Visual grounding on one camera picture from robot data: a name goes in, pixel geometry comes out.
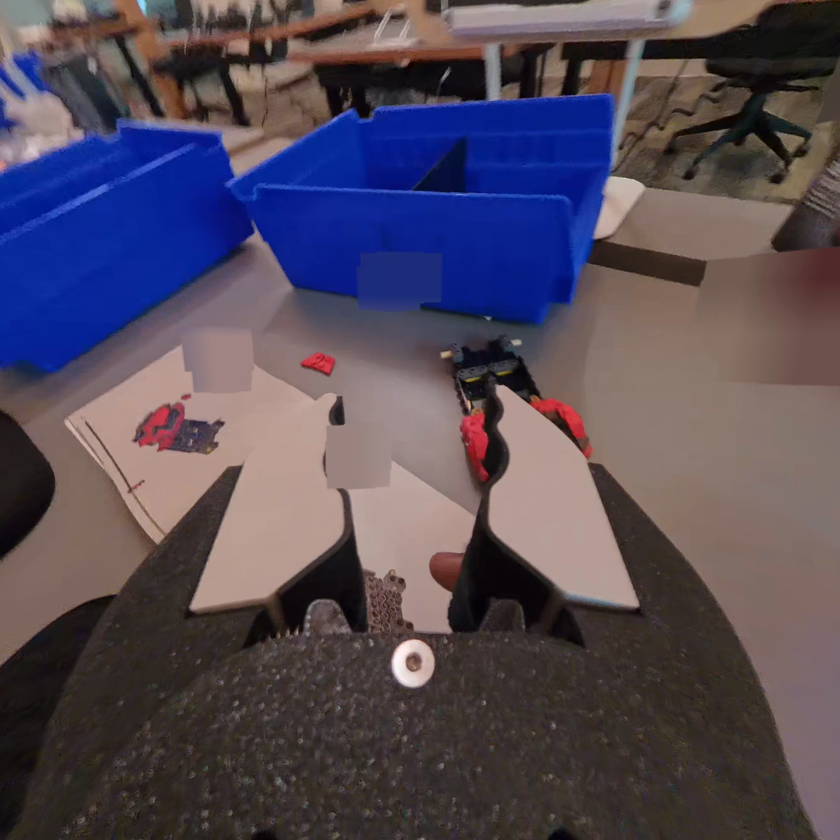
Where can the black office chair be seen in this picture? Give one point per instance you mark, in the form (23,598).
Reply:
(748,92)

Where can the red lego wedge plate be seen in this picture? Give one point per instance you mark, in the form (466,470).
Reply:
(319,364)

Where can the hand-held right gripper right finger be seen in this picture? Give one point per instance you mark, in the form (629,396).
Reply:
(565,525)

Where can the white round object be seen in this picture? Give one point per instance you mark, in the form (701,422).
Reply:
(620,208)

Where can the black quilted pad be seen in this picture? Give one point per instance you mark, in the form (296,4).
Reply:
(26,486)

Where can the blue plastic bin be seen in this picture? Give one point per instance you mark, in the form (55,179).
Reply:
(499,250)
(105,250)

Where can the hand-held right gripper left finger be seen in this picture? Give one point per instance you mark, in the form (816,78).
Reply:
(269,525)

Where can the person's right hand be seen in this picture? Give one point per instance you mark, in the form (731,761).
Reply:
(446,571)

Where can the lego instruction booklet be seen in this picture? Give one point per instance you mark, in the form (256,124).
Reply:
(145,486)

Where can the red and black lego car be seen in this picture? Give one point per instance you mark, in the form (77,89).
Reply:
(492,374)

